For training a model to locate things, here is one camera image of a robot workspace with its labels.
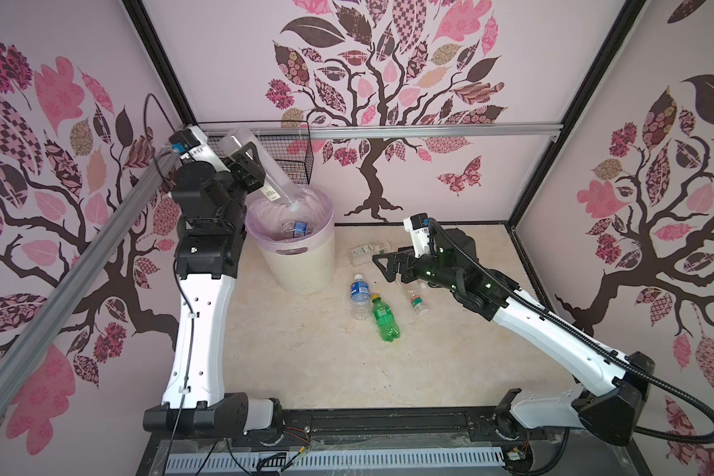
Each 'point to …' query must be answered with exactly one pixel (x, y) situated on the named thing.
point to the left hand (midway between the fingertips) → (248, 153)
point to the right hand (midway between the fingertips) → (387, 250)
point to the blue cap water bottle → (297, 229)
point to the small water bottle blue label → (360, 305)
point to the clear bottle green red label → (417, 303)
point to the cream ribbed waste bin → (305, 274)
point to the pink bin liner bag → (273, 224)
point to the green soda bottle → (385, 318)
